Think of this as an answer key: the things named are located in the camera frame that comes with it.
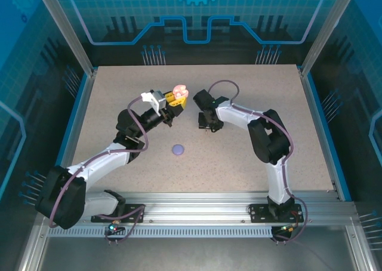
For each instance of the pink earbud charging case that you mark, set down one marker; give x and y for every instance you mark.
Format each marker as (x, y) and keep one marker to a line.
(180, 91)

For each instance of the purple earbud charging case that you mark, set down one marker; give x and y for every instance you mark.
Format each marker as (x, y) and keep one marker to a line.
(178, 150)

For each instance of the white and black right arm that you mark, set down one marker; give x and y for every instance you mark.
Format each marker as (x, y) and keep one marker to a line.
(274, 133)

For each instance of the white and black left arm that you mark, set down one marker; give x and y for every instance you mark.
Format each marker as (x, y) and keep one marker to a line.
(98, 163)

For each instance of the aluminium base beam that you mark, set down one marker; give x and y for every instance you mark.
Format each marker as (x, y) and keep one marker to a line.
(194, 206)

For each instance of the small lit connector board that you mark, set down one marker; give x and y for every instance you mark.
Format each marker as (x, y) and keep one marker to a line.
(288, 228)
(113, 227)

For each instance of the grey metal shelf panel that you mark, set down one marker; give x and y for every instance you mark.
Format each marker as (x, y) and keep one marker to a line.
(194, 256)

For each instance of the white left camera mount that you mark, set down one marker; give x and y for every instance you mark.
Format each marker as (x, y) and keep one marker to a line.
(147, 97)

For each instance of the aluminium side rail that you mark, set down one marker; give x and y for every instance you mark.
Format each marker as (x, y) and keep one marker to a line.
(310, 104)
(80, 101)

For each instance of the aluminium frame post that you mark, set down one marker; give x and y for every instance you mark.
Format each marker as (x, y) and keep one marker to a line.
(325, 26)
(64, 29)

